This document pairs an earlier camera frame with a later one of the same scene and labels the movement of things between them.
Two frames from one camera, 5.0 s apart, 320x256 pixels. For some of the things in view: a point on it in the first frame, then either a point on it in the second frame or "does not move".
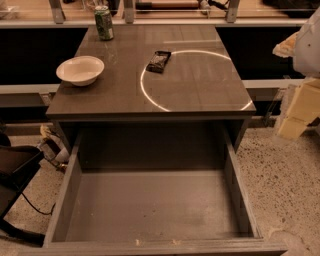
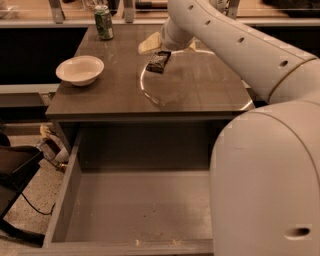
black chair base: [17, 164] does not move
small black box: [158, 61] does not move
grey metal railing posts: [129, 11] does not move
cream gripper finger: [286, 48] to [174, 38]
